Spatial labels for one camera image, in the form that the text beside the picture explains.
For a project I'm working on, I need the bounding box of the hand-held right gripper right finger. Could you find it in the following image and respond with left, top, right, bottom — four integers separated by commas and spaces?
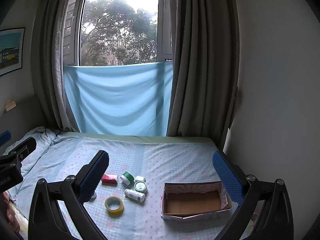
212, 151, 294, 240

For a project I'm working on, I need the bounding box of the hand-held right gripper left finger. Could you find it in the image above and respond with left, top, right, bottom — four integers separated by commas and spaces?
27, 150, 110, 240

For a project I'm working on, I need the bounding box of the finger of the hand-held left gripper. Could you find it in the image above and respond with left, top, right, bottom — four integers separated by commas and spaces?
4, 137, 38, 161
0, 130, 12, 147

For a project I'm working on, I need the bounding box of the red rectangular box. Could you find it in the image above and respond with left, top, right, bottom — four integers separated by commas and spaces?
101, 174, 118, 186

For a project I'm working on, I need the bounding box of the green lid white jar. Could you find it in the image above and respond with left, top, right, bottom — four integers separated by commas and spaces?
120, 171, 135, 185

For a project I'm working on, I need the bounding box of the yellow jar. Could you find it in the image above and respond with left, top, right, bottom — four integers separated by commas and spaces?
104, 196, 125, 216

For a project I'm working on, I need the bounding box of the cardboard box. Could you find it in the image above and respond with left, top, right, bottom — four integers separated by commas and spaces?
161, 181, 232, 221

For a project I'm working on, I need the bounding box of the white pill bottle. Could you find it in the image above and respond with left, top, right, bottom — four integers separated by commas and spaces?
124, 188, 146, 202

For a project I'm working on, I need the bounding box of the person's left hand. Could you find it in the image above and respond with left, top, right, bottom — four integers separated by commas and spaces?
0, 192, 21, 233

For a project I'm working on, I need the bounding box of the light blue crumpled quilt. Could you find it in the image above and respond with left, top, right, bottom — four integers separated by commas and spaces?
2, 127, 62, 180

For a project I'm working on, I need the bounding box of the green fitted sheet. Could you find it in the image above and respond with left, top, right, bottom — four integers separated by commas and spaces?
59, 131, 217, 144

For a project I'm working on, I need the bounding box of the checked floral bed sheet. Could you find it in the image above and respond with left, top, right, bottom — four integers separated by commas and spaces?
0, 130, 253, 240

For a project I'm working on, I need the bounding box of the light blue hanging cloth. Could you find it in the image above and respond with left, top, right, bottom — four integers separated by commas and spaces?
62, 61, 174, 135

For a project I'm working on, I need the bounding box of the grey-brown curtain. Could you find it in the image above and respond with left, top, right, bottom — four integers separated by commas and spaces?
158, 0, 241, 145
31, 0, 87, 132

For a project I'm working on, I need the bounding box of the framed wall picture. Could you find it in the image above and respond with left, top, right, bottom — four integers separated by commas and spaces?
0, 27, 26, 77

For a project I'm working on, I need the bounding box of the window frame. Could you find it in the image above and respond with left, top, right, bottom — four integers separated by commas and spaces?
64, 0, 175, 67

